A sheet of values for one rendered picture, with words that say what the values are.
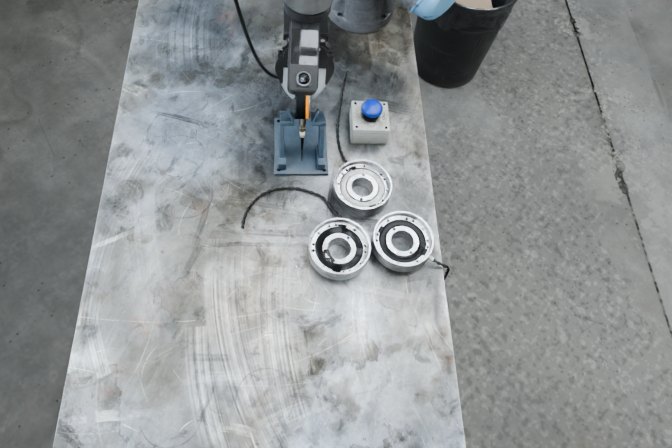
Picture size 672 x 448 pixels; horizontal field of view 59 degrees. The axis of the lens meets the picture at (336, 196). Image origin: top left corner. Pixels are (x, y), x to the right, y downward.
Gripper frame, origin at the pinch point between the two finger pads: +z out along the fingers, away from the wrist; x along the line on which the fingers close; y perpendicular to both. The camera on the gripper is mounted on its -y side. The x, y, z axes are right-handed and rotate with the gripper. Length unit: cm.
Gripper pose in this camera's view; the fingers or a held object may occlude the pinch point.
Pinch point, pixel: (302, 96)
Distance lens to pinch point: 105.7
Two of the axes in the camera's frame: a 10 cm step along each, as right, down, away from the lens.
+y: -0.5, -8.7, 4.9
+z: -0.9, 5.0, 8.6
